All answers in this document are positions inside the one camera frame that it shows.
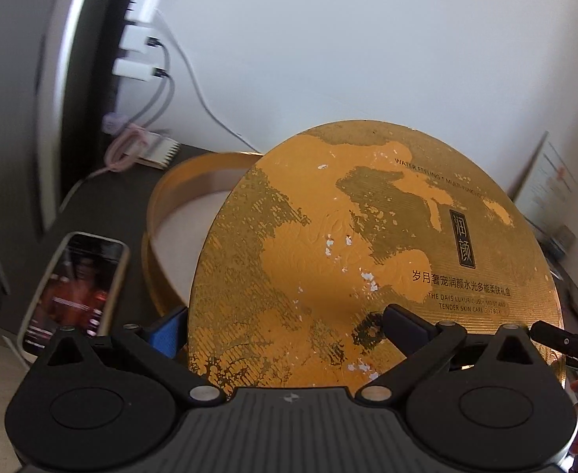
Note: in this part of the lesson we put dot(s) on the top white charger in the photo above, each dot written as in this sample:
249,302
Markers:
141,11

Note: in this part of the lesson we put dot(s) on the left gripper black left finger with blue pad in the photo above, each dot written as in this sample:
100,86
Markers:
102,403

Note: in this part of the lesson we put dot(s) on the framed certificate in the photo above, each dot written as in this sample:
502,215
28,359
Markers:
546,189

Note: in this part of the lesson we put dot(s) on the lower white charger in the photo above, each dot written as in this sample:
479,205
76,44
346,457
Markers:
137,70

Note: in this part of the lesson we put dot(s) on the black power strip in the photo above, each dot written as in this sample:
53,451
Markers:
112,31

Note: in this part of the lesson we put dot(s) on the white charger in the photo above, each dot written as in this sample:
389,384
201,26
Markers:
141,11
137,38
137,70

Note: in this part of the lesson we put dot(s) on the gold round box base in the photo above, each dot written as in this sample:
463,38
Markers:
181,210

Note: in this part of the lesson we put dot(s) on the small spiral notebook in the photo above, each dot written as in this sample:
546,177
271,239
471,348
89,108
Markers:
159,152

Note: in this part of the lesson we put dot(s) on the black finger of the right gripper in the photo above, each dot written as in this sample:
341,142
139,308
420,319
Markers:
555,338

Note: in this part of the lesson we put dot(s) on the smartphone with lit screen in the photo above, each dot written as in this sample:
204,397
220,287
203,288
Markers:
79,289

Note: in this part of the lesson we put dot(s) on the middle white charger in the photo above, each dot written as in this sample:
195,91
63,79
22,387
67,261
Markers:
137,38

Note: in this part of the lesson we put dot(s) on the silver curved monitor back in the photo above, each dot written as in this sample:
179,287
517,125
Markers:
36,38

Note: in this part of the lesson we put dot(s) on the purple small charger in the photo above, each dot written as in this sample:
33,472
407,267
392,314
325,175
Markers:
114,123

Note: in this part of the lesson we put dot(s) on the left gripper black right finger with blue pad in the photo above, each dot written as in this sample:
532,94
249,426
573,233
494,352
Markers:
472,402

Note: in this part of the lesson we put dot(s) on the gold round box lid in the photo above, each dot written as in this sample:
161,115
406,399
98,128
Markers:
335,224

